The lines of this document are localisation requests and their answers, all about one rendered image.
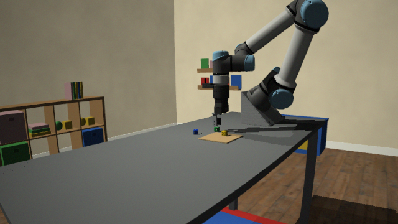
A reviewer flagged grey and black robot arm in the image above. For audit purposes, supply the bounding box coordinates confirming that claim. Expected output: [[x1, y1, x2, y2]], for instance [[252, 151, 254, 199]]
[[212, 0, 329, 112]]

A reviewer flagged tan flat mat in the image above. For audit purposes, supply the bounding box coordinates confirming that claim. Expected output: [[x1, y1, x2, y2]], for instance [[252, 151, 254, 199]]
[[198, 132, 243, 144]]

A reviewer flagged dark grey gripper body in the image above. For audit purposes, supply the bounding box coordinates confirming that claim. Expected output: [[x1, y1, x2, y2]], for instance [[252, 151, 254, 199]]
[[202, 75, 229, 113]]

